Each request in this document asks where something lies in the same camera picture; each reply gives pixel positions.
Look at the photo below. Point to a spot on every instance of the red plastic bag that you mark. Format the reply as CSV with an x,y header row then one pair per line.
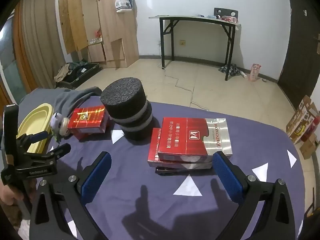
x,y
98,33

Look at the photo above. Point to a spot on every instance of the dark door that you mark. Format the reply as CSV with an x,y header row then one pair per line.
x,y
300,55

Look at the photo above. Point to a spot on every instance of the person's left hand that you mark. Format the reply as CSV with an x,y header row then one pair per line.
x,y
8,195

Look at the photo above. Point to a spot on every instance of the beige and brown curtain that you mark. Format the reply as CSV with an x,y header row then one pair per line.
x,y
37,42

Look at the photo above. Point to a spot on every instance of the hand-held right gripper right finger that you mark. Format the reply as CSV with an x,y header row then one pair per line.
x,y
228,177

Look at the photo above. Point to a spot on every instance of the small white-capped bottle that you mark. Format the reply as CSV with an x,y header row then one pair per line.
x,y
60,126

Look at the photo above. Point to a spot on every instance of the black folding table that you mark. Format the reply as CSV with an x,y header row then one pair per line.
x,y
195,18

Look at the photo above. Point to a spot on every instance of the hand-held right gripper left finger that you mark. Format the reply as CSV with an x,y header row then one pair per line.
x,y
96,177

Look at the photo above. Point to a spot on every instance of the glass door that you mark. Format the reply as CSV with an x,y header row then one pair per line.
x,y
10,62

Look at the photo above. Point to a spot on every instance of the gray cloth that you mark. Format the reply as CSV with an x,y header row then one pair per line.
x,y
70,97

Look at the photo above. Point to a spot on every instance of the wall socket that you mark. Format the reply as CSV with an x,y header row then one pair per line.
x,y
182,43

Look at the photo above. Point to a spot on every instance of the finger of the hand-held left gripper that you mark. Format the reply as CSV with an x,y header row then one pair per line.
x,y
41,135
60,151

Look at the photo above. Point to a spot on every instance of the red packet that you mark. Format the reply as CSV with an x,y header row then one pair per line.
x,y
228,19

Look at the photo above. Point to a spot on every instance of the wooden wardrobe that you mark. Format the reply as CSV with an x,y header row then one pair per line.
x,y
112,17

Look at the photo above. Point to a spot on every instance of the open black suitcase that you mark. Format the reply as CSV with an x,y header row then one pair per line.
x,y
80,72

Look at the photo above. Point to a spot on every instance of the dark checked cloth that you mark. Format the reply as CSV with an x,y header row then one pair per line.
x,y
230,70

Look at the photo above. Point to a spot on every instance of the shiny red gold box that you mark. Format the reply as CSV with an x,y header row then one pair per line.
x,y
87,118

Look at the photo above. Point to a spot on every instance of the black stapler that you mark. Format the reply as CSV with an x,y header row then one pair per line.
x,y
175,171

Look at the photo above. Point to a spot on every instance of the black foam cylinder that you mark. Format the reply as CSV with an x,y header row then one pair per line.
x,y
125,97

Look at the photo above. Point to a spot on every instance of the yellow plastic basin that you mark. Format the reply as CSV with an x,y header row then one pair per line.
x,y
32,122

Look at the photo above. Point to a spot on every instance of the pink packet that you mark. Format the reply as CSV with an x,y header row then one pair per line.
x,y
255,72

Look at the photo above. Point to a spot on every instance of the red silver carton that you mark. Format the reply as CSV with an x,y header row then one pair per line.
x,y
153,150
185,135

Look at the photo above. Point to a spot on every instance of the cardboard box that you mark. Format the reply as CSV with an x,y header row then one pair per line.
x,y
297,122

